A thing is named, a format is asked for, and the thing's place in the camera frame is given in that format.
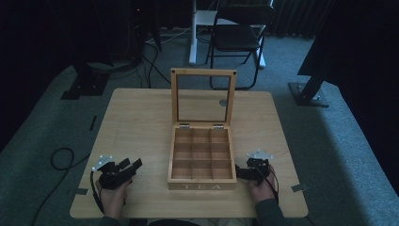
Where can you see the grey tape piece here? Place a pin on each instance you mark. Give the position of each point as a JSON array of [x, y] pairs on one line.
[[299, 187], [81, 191]]

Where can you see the black tape strip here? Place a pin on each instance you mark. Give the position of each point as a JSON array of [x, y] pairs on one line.
[[93, 123]]

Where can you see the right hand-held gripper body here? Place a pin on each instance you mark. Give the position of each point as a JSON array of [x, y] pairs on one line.
[[258, 169]]

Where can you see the person's right hand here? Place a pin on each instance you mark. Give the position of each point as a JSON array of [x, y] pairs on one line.
[[265, 193]]

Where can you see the black folding chair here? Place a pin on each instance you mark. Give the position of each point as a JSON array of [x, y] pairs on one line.
[[194, 37], [235, 37]]

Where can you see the person's left hand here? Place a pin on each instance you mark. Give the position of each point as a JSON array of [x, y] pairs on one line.
[[113, 201]]

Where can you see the grey round sticker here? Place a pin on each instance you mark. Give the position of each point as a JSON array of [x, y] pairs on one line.
[[223, 102]]

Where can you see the wooden tea box with lid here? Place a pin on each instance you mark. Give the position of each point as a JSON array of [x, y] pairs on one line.
[[200, 183]]

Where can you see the black slanted stand with base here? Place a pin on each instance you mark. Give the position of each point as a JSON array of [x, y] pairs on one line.
[[313, 84]]

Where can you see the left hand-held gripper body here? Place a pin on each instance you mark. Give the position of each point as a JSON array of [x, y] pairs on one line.
[[113, 179]]

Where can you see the black stand with base plate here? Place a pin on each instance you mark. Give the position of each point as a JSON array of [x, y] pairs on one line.
[[89, 84]]

